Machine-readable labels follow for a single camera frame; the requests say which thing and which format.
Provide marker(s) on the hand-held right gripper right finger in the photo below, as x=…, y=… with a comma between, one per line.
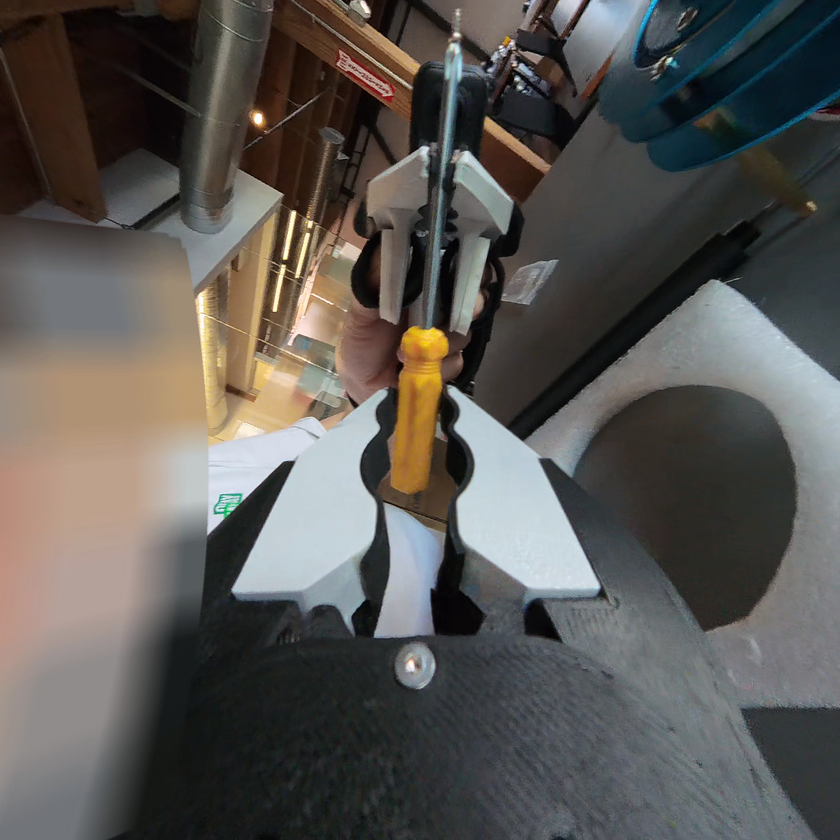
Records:
x=518, y=525

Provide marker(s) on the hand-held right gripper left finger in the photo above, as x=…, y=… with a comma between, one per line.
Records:
x=315, y=518

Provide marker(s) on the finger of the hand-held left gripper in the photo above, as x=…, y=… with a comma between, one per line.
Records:
x=482, y=197
x=394, y=197

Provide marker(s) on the blue round robot arm base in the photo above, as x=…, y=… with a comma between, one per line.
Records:
x=722, y=65

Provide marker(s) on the grey desk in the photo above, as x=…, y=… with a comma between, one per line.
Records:
x=656, y=216

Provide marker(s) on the person's left hand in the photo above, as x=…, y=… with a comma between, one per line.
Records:
x=364, y=361

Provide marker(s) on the wooden beam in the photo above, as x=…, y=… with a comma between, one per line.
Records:
x=394, y=59

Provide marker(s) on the red white sign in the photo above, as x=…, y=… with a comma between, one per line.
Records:
x=364, y=75

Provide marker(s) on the small clear plastic bag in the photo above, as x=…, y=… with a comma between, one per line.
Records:
x=533, y=281

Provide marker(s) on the black rod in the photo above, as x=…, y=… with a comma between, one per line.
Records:
x=623, y=341

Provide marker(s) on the white foam block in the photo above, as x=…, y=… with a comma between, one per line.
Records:
x=722, y=328

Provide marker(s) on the thin ribbed metal duct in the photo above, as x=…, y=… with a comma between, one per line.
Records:
x=327, y=170

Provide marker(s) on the large shiny metal duct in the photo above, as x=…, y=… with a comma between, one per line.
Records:
x=223, y=98

